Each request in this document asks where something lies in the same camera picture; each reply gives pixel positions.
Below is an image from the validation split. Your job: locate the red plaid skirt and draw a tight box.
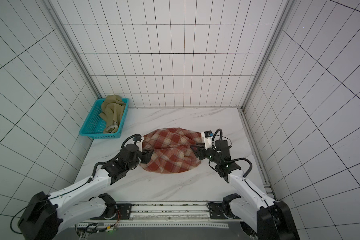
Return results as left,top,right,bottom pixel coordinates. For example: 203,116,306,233
140,128,204,174

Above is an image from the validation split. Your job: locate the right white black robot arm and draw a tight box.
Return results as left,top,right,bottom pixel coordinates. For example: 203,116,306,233
191,140,300,240

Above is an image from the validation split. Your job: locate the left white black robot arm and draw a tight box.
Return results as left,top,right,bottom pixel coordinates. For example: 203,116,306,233
18,144,154,240

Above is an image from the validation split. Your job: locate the teal plastic basket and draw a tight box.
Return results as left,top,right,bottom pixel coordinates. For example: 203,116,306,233
79,98,129,139

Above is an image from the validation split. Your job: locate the olive green skirt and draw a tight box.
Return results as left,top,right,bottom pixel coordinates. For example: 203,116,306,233
99,95,126,134

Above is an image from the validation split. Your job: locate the left electronics wiring board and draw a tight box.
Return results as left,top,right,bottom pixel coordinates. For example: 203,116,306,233
75,210,122,240

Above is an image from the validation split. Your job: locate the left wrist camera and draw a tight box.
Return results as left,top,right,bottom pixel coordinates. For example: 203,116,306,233
135,141,144,152

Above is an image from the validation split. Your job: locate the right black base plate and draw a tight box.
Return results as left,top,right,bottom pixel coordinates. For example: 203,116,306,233
207,202,232,220

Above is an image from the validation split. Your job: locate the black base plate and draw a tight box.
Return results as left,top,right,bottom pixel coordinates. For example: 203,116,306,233
91,204,132,221
207,202,232,220

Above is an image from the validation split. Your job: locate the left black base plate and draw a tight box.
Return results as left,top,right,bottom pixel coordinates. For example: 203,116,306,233
91,204,132,221

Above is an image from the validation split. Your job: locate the aluminium mounting rail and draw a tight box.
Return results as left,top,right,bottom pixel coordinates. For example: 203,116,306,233
49,201,290,224

